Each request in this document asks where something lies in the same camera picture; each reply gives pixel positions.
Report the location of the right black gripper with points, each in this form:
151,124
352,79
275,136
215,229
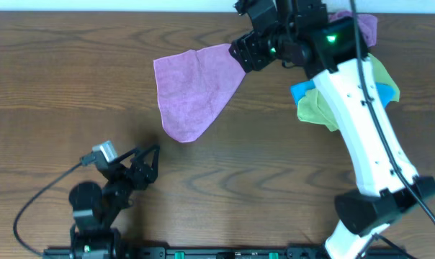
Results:
249,54

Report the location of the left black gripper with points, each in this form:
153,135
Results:
148,176

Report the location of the purple microfiber cloth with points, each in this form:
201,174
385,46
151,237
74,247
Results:
193,88

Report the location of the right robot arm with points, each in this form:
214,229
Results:
335,57

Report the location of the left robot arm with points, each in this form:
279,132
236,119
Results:
96,207

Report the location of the small green cloth with label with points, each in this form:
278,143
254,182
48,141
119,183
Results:
314,109

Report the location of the purple cloth at back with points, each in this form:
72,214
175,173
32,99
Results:
367,24

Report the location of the large green cloth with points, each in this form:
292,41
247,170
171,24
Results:
385,77

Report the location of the blue cloth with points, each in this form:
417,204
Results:
298,90

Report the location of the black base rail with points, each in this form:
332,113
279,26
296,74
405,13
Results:
296,252

